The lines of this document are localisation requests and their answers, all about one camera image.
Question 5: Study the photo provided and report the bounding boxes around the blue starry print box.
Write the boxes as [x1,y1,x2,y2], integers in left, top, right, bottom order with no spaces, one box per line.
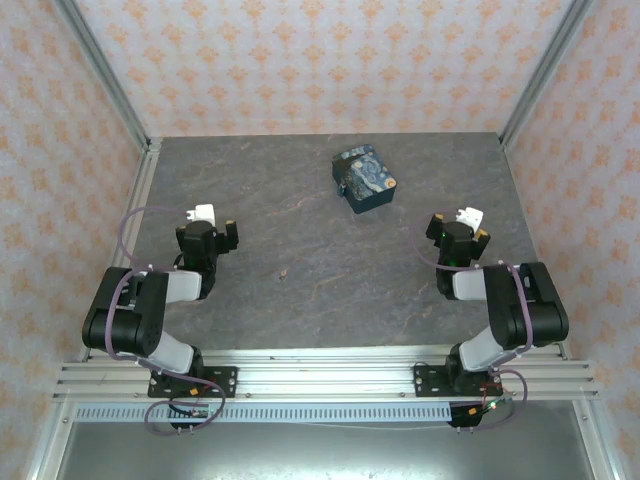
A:
[331,143,399,216]

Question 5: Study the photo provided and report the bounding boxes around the grey metal lower shelf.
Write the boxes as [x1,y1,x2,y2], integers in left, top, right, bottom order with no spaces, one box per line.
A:
[52,421,599,480]

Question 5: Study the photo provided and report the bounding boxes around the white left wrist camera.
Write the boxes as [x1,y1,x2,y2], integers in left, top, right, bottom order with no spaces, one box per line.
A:
[183,202,218,228]

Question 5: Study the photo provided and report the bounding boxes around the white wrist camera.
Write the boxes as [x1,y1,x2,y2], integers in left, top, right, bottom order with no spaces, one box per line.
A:
[455,205,486,232]
[183,202,218,228]

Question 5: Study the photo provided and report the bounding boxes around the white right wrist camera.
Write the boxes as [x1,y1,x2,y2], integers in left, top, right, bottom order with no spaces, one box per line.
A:
[455,205,486,232]

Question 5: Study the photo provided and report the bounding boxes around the aluminium side rail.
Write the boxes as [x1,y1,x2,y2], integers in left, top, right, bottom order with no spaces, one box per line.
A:
[108,138,164,274]

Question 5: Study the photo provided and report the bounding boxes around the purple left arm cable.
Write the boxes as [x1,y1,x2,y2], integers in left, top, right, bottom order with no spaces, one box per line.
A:
[107,205,228,438]

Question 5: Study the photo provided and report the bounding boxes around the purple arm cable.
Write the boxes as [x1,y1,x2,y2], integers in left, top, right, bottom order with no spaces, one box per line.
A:
[107,205,228,438]
[410,211,530,433]

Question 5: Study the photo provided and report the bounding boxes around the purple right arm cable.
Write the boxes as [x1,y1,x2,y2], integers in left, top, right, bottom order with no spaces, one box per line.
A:
[410,211,530,433]

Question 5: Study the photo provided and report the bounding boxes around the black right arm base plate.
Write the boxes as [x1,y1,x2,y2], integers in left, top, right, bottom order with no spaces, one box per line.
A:
[413,362,503,400]

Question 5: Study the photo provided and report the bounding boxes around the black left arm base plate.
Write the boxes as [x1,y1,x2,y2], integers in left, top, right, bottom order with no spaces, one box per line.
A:
[147,365,240,400]

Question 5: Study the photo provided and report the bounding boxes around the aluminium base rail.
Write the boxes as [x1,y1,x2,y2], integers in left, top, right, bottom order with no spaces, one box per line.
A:
[51,343,602,404]

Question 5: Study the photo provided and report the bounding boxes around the aluminium frame post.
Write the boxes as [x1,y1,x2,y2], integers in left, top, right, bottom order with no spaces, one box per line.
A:
[52,0,152,147]
[498,0,597,147]

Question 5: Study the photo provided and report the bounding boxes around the grey slotted cable duct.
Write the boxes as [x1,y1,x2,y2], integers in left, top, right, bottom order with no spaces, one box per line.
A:
[73,403,454,424]

